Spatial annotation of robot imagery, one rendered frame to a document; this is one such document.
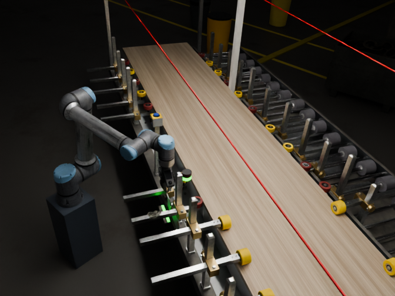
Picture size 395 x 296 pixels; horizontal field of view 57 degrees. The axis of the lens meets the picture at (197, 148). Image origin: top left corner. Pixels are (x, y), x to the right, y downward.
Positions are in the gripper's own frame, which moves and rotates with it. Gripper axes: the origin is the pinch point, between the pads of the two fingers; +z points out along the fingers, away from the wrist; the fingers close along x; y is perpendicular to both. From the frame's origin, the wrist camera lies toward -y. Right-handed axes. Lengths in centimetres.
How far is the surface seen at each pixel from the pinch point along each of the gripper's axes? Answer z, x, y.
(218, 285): 39, -18, -46
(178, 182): -4.8, -6.8, 0.2
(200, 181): 11.5, -26.8, 14.1
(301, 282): 11, -49, -73
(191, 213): -4.2, -6.1, -24.8
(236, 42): -34, -103, 132
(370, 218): 30, -133, -36
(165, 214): 15.3, 2.3, -3.4
